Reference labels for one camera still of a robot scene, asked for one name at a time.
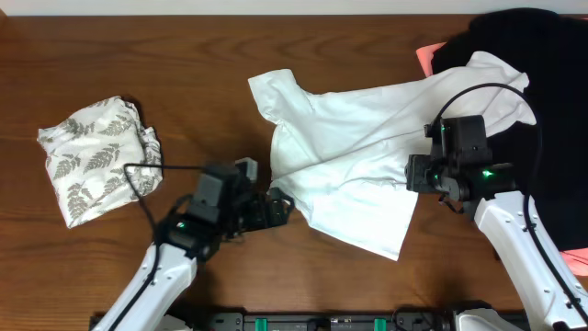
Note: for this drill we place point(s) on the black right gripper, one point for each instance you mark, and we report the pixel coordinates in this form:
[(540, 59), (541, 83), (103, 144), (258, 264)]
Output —
[(417, 172)]

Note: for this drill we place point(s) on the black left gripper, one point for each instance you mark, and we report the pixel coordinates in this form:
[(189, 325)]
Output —
[(259, 221)]

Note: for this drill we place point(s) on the white t-shirt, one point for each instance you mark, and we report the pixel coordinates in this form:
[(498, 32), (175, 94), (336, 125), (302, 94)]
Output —
[(341, 155)]

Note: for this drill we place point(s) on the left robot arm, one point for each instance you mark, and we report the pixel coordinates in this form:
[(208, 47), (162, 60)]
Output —
[(224, 206)]

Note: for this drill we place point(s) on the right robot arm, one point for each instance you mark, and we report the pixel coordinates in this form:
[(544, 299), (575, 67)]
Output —
[(460, 168)]

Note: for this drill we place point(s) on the pink garment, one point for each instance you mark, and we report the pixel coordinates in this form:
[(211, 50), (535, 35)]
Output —
[(425, 56)]

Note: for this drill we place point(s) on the black garment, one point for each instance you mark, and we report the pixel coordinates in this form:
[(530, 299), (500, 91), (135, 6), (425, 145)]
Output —
[(550, 162)]

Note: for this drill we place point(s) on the fern print fabric bag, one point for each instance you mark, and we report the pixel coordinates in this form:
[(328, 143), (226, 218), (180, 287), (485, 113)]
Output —
[(101, 158)]

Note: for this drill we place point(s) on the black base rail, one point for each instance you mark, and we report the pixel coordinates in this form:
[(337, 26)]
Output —
[(298, 322)]

